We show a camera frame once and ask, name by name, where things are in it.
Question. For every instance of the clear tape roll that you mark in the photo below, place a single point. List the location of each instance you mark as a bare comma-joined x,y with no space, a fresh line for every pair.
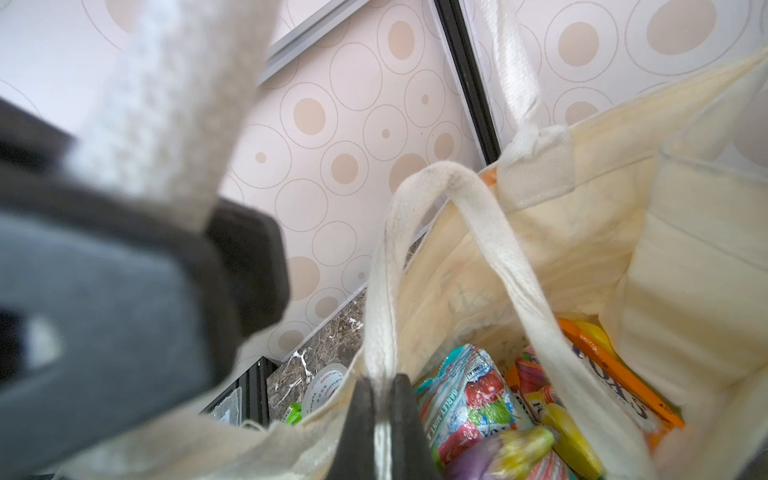
322,387

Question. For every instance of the purple toy eggplant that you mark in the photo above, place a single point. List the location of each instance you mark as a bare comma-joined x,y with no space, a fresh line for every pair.
511,454

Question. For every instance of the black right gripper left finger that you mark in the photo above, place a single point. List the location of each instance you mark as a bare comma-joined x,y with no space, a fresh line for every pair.
354,457

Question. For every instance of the cream canvas grocery bag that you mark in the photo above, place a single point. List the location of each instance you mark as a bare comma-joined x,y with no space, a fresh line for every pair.
633,262

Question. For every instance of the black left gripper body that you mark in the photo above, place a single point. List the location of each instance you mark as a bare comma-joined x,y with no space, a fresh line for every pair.
109,317

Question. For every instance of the teal mint candy bag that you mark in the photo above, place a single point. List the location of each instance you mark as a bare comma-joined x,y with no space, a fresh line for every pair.
468,400

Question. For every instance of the green small package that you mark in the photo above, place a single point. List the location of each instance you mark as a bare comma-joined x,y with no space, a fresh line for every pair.
293,414

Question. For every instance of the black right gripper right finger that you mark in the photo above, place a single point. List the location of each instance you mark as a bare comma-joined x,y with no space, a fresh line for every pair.
410,453

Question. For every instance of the left aluminium frame bar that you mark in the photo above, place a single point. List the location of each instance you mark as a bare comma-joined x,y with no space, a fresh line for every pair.
289,42

